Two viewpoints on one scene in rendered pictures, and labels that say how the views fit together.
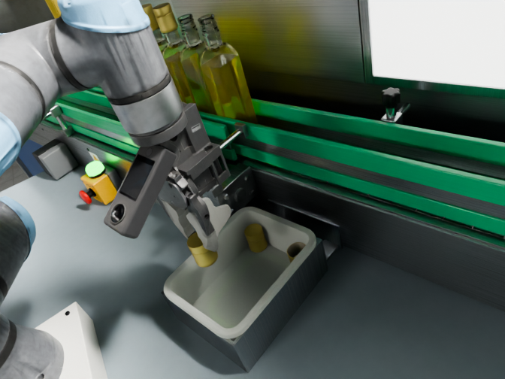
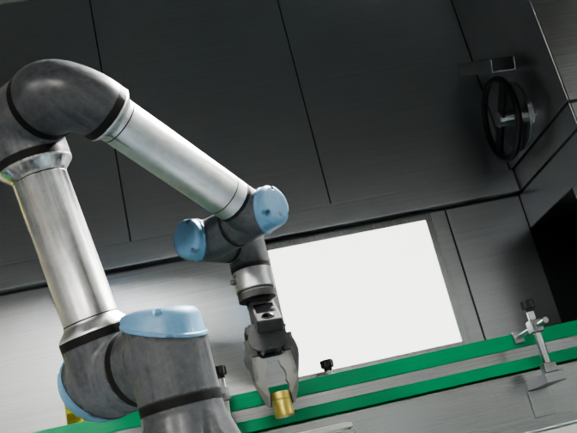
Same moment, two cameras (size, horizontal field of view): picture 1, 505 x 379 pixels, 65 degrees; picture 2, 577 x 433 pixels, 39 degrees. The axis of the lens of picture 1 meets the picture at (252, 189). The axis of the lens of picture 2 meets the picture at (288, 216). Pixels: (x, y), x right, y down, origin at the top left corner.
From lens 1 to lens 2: 1.50 m
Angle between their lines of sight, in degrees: 81
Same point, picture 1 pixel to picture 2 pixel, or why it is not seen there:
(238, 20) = not seen: hidden behind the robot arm
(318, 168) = (304, 408)
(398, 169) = (364, 374)
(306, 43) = (236, 367)
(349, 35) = not seen: hidden behind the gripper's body
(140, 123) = (266, 277)
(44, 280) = not seen: outside the picture
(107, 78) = (254, 249)
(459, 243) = (419, 403)
